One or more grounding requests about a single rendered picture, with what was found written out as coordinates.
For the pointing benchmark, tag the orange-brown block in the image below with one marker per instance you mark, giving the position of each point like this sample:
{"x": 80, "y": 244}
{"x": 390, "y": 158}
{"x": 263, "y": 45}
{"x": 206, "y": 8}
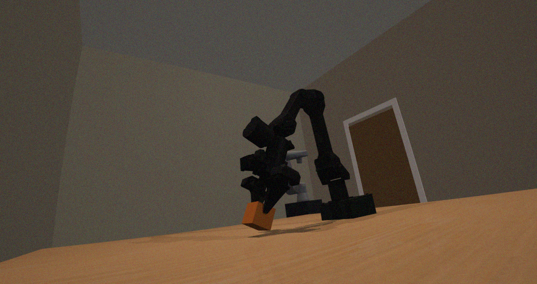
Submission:
{"x": 255, "y": 217}

